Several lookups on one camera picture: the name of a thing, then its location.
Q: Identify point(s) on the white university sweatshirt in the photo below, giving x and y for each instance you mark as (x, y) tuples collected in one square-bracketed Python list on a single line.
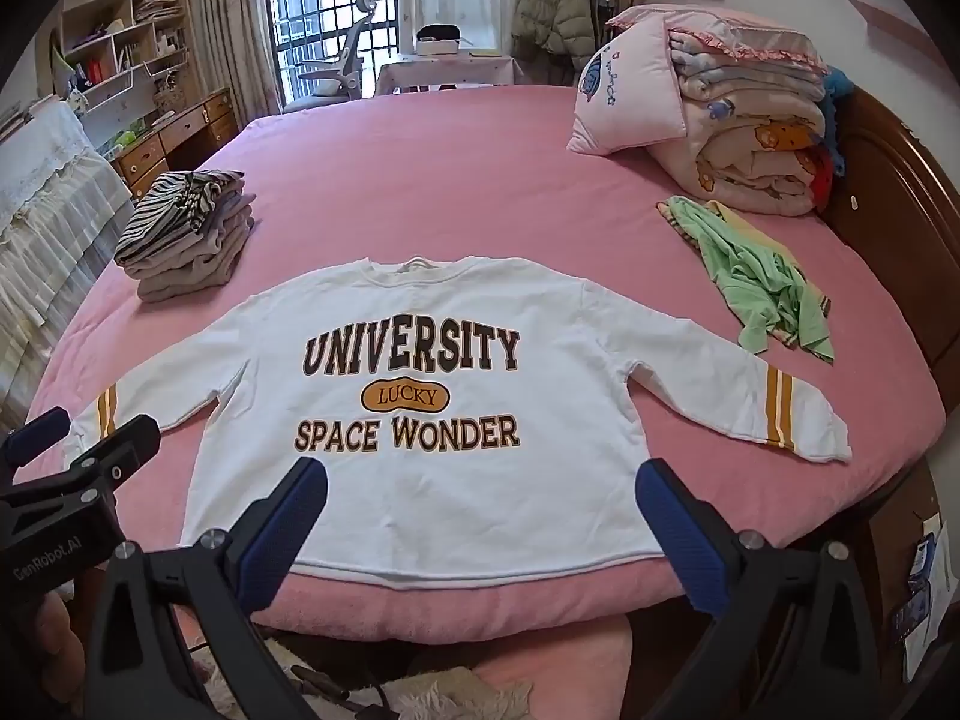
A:
[(474, 417)]

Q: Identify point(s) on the grey folded clothes pile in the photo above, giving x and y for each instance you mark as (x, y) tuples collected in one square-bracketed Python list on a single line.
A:
[(197, 262)]

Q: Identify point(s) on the beige window curtain left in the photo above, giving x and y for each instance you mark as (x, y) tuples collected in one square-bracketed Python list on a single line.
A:
[(233, 47)]

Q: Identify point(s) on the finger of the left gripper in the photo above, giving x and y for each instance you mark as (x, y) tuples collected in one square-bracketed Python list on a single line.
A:
[(112, 453), (22, 446)]

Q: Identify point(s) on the wooden desk with drawers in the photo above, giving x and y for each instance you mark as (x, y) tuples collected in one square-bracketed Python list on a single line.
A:
[(179, 143)]

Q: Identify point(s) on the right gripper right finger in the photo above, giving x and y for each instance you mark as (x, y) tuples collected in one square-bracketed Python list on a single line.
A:
[(791, 634)]

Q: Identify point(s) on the green crumpled shirt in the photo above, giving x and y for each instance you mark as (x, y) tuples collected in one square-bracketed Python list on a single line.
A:
[(767, 294)]

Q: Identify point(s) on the folded cartoon quilt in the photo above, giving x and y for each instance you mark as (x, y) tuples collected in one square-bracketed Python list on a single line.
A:
[(753, 94)]

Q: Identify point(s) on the green puffer jacket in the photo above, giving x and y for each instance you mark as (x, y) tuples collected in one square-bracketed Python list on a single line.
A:
[(556, 29)]

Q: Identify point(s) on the pink bed sheet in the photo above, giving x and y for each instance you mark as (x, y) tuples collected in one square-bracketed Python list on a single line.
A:
[(440, 177)]

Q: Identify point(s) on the small table with cloth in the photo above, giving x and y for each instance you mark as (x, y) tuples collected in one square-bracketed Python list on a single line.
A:
[(461, 69)]

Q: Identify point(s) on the grey office chair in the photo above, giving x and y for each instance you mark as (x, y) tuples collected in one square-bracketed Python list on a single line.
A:
[(338, 80)]

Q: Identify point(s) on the pink embroidered pillow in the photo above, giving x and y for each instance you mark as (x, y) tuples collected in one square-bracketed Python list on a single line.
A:
[(628, 95)]

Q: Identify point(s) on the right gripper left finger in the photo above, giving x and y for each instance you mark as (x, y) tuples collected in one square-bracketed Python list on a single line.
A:
[(138, 664)]

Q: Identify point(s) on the dark wooden headboard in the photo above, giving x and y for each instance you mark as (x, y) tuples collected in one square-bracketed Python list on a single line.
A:
[(896, 207)]

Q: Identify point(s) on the white lace covered furniture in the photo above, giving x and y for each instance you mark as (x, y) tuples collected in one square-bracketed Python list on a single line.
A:
[(63, 208)]

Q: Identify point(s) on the wooden bookshelf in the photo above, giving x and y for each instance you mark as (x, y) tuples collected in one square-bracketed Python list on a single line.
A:
[(135, 59)]

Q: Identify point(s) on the person's left hand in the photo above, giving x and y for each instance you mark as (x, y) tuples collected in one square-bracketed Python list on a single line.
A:
[(62, 652)]

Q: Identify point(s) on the window with black bars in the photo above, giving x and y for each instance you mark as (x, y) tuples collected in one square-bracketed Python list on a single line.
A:
[(306, 32)]

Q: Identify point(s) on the yellow garment under green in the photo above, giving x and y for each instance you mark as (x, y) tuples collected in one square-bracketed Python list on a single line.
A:
[(738, 223)]

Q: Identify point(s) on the white box on table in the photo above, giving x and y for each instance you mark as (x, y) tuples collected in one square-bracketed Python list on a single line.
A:
[(438, 39)]

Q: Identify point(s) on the striped folded top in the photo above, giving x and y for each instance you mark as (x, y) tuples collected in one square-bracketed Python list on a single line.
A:
[(177, 207)]

